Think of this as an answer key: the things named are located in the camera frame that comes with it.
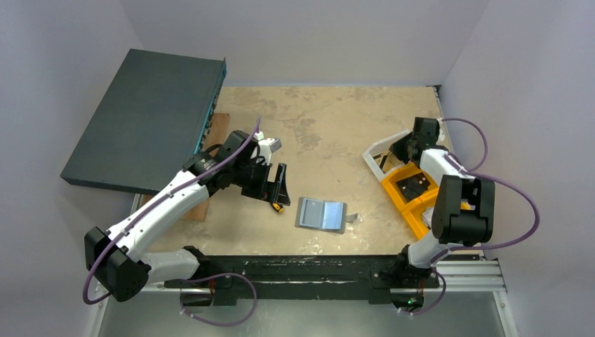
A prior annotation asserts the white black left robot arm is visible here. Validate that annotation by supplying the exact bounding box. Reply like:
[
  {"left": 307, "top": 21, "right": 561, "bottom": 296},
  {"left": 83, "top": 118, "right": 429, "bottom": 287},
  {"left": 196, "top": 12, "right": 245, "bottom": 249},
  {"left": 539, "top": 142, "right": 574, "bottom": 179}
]
[{"left": 83, "top": 130, "right": 290, "bottom": 304}]

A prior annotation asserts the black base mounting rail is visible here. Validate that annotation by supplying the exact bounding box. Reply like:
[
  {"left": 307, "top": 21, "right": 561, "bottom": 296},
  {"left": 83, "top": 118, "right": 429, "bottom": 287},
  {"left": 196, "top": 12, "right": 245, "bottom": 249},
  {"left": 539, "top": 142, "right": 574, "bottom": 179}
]
[{"left": 164, "top": 253, "right": 439, "bottom": 308}]

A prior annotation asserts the wooden board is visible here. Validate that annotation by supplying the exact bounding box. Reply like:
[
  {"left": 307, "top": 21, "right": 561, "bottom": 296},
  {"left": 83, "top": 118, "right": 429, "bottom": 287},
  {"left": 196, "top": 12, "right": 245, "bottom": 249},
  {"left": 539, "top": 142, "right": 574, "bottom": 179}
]
[{"left": 139, "top": 112, "right": 231, "bottom": 223}]

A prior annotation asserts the dark grey network switch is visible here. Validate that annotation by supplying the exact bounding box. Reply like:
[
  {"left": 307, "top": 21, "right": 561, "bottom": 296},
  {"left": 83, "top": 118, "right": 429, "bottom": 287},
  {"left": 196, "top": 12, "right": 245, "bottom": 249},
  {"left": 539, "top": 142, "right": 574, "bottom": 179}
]
[{"left": 60, "top": 49, "right": 227, "bottom": 194}]

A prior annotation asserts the aluminium frame profile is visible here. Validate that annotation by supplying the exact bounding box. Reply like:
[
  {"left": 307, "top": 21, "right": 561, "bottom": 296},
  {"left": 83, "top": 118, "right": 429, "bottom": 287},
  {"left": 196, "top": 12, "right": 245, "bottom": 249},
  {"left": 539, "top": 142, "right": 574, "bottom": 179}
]
[{"left": 83, "top": 259, "right": 519, "bottom": 337}]

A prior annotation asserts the white plastic bin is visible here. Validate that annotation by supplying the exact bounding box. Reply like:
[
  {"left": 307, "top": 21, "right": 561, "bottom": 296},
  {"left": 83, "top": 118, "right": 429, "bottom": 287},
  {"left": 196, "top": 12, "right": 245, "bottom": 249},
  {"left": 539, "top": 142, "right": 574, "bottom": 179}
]
[{"left": 361, "top": 129, "right": 410, "bottom": 182}]

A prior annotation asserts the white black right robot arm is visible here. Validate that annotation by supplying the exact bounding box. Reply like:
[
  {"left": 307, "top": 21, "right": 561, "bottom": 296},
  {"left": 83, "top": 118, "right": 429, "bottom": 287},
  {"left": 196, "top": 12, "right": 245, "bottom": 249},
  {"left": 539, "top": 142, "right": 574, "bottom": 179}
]
[{"left": 391, "top": 117, "right": 495, "bottom": 269}]

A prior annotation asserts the black yellow handled screwdriver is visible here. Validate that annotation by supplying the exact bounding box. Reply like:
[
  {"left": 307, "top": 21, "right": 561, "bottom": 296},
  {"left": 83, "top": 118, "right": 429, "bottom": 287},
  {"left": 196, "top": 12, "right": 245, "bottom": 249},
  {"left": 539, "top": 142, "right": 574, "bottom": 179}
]
[{"left": 271, "top": 203, "right": 284, "bottom": 213}]

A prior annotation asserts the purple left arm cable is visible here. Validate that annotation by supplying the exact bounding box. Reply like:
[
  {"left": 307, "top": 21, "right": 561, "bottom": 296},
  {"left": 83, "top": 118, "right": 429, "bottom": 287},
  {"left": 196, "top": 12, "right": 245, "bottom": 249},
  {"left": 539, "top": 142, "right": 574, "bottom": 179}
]
[{"left": 82, "top": 117, "right": 262, "bottom": 327}]

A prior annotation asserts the grey leather card holder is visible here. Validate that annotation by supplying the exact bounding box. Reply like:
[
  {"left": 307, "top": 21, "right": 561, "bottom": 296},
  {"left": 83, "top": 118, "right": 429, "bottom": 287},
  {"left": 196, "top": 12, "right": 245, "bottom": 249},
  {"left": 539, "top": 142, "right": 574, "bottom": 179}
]
[{"left": 295, "top": 197, "right": 359, "bottom": 234}]

